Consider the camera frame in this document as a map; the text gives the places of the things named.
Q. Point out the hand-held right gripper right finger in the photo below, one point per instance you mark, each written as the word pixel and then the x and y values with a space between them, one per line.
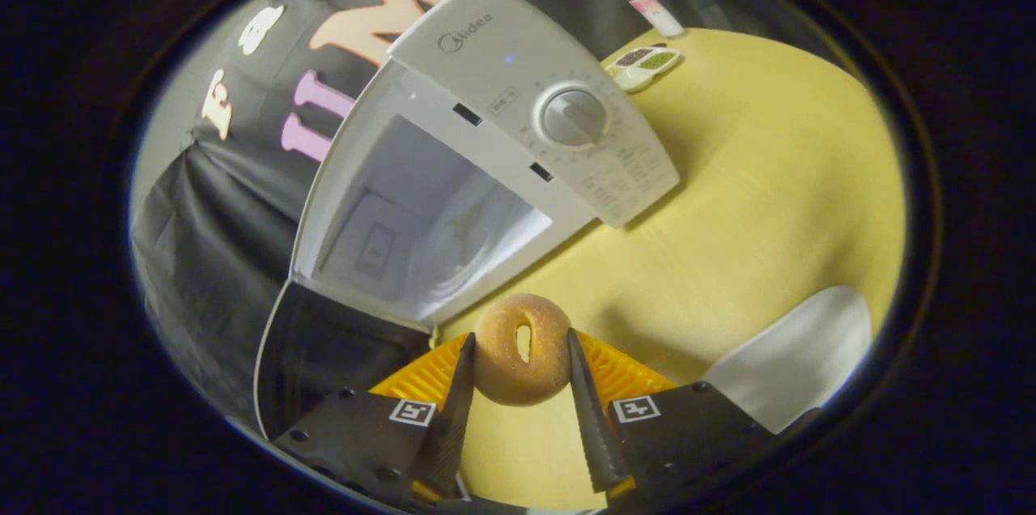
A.
pixel 595 434

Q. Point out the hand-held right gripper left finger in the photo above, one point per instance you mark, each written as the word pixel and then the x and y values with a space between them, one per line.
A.
pixel 449 434

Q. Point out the sugared brown donut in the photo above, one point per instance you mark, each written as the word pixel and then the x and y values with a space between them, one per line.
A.
pixel 498 361

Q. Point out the white microwave oven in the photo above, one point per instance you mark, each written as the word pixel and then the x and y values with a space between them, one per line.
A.
pixel 502 53

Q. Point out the white plate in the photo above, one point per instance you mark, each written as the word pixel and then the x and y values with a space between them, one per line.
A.
pixel 793 353

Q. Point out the white divided seed dish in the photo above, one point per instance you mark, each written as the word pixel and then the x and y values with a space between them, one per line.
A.
pixel 643 65

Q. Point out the small pink label bottle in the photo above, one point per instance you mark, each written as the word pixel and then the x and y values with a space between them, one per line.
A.
pixel 655 11

